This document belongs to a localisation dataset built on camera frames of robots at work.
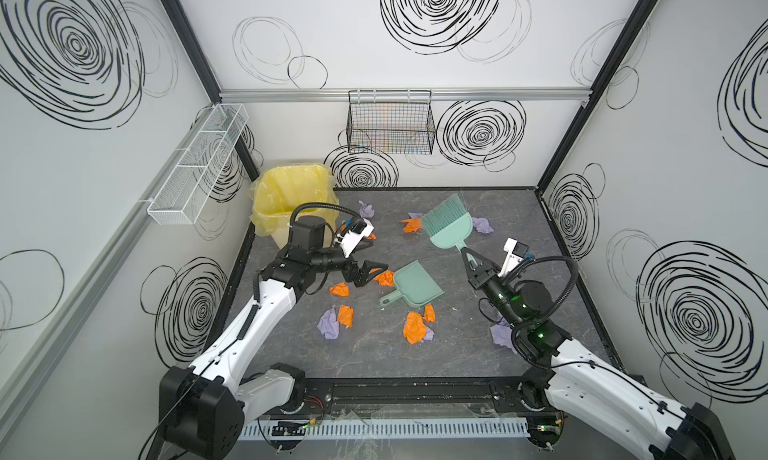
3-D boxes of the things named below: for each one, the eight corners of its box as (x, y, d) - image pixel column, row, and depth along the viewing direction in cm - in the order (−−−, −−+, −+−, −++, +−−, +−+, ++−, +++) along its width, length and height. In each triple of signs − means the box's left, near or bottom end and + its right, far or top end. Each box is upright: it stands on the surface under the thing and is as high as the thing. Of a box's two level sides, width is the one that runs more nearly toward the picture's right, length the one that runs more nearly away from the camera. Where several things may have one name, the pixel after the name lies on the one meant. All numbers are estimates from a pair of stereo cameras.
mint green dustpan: (392, 323, 88) (392, 319, 85) (371, 287, 95) (371, 283, 93) (440, 295, 94) (442, 291, 91) (417, 264, 101) (418, 259, 98)
